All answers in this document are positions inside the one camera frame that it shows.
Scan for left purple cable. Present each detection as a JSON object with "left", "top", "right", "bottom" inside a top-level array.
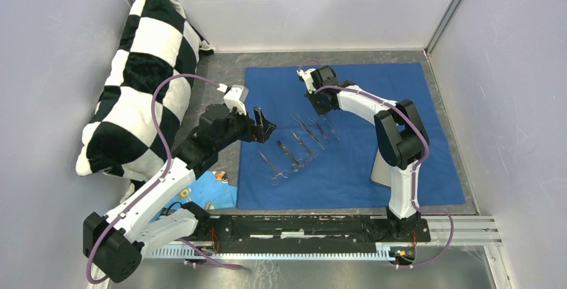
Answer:
[{"left": 85, "top": 73, "right": 245, "bottom": 285}]

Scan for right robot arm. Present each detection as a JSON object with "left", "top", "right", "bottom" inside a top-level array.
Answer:
[{"left": 297, "top": 66, "right": 429, "bottom": 241}]

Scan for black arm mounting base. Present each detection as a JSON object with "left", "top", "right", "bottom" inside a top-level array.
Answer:
[{"left": 188, "top": 215, "right": 431, "bottom": 254}]

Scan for light blue patterned cloth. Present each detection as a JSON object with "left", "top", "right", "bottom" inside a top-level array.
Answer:
[{"left": 174, "top": 171, "right": 237, "bottom": 210}]

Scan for white slotted cable duct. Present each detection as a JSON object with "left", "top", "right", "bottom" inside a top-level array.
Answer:
[{"left": 148, "top": 244, "right": 394, "bottom": 262}]

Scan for black white checkered pillow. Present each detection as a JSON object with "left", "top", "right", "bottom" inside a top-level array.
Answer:
[{"left": 76, "top": 0, "right": 215, "bottom": 196}]

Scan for aluminium frame rail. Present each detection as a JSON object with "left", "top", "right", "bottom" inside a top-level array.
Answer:
[{"left": 100, "top": 214, "right": 503, "bottom": 247}]

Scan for curved steel tweezers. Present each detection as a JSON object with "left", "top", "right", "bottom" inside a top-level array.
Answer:
[{"left": 322, "top": 116, "right": 340, "bottom": 140}]

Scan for purple cable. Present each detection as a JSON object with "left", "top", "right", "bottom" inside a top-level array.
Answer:
[
  {"left": 298, "top": 58, "right": 455, "bottom": 269},
  {"left": 85, "top": 73, "right": 245, "bottom": 285}
]

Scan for steel ring-handled hemostat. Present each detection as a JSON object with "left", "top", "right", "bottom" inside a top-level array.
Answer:
[{"left": 259, "top": 152, "right": 289, "bottom": 187}]

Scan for metal instrument tray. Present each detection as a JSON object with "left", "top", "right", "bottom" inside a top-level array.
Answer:
[{"left": 370, "top": 151, "right": 391, "bottom": 187}]

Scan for long thin steel tweezers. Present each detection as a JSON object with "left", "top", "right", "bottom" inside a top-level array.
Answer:
[{"left": 290, "top": 114, "right": 325, "bottom": 150}]

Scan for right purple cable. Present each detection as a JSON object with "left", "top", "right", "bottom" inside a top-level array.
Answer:
[{"left": 298, "top": 58, "right": 455, "bottom": 269}]

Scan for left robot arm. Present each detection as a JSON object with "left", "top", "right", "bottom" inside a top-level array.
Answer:
[{"left": 83, "top": 104, "right": 277, "bottom": 284}]

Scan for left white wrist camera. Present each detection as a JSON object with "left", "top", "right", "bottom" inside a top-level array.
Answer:
[{"left": 217, "top": 84, "right": 249, "bottom": 115}]

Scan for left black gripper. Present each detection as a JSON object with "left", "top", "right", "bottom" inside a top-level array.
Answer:
[{"left": 215, "top": 104, "right": 277, "bottom": 151}]

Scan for blue surgical drape cloth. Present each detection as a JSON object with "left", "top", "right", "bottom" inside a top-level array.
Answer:
[{"left": 237, "top": 63, "right": 465, "bottom": 210}]

